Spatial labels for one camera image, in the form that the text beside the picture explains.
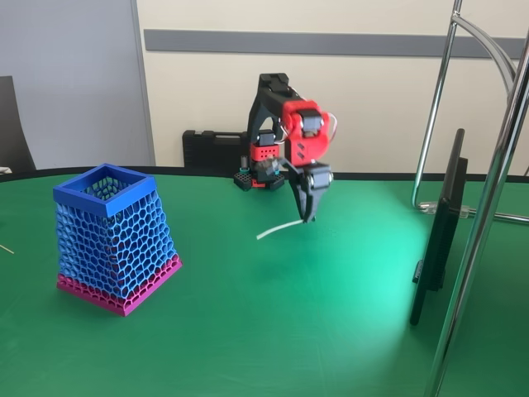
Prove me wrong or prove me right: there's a blue and pink lattice basket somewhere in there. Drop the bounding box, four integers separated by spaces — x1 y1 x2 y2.
52 163 183 318

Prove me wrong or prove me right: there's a black plastic tool case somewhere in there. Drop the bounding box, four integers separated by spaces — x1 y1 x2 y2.
182 129 251 169

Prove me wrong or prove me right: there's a flat LED light panel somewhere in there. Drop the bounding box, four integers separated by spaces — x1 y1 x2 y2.
408 128 470 328

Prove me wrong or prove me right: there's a green cloth with black border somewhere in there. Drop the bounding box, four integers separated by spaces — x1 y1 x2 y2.
0 165 529 397

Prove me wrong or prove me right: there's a chrome metal stand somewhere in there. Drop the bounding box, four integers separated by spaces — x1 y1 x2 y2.
411 0 529 397

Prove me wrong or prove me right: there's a dark chair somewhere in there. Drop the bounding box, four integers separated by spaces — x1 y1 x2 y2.
0 75 38 173

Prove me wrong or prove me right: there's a black camera bracket on gripper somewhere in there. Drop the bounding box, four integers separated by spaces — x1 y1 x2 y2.
263 155 299 177

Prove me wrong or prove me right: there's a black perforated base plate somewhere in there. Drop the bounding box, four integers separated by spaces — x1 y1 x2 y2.
233 171 254 192

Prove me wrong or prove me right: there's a grey wall rail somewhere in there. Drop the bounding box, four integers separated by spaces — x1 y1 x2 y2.
143 28 527 60

